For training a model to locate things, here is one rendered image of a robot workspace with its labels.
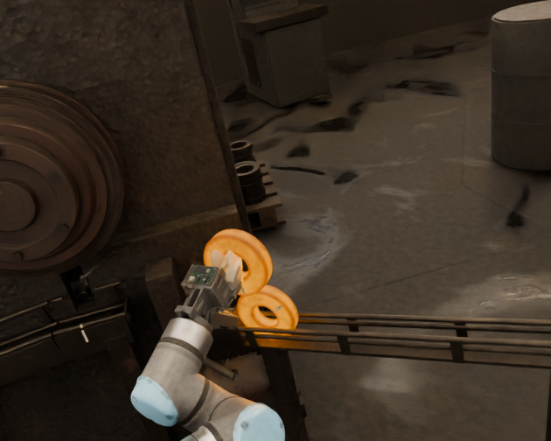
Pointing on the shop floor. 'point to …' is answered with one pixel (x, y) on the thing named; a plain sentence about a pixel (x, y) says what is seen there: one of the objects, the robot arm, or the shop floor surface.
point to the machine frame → (176, 47)
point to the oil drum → (531, 86)
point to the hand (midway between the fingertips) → (235, 255)
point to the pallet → (256, 186)
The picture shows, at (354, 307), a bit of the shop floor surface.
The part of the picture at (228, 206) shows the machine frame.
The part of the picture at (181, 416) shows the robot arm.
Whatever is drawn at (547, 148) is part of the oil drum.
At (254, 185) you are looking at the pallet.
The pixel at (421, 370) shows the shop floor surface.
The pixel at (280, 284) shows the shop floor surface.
